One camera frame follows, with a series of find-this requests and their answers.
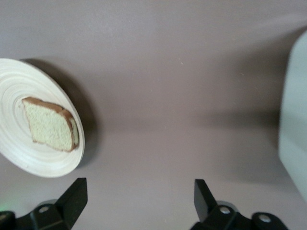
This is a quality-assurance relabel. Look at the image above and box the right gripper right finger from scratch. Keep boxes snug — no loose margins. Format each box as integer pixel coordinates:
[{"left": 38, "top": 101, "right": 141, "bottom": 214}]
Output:
[{"left": 190, "top": 179, "right": 287, "bottom": 230}]

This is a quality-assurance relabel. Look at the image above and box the cream and chrome toaster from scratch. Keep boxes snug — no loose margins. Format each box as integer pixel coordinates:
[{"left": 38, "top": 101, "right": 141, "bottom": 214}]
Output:
[{"left": 278, "top": 31, "right": 307, "bottom": 204}]

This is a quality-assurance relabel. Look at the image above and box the brown crusted bread slice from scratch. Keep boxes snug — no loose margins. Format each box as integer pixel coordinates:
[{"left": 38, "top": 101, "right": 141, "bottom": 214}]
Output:
[{"left": 21, "top": 96, "right": 80, "bottom": 153}]

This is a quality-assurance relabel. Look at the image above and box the round light wooden plate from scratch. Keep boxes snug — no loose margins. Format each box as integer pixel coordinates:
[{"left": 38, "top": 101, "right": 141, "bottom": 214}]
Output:
[{"left": 0, "top": 58, "right": 86, "bottom": 178}]

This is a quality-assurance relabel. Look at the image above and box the brown table cover cloth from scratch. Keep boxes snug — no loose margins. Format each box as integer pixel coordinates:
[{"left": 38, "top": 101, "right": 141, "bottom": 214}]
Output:
[{"left": 0, "top": 0, "right": 307, "bottom": 230}]

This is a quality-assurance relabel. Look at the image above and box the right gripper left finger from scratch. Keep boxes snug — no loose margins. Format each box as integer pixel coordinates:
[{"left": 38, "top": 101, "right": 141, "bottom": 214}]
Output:
[{"left": 0, "top": 177, "right": 88, "bottom": 230}]

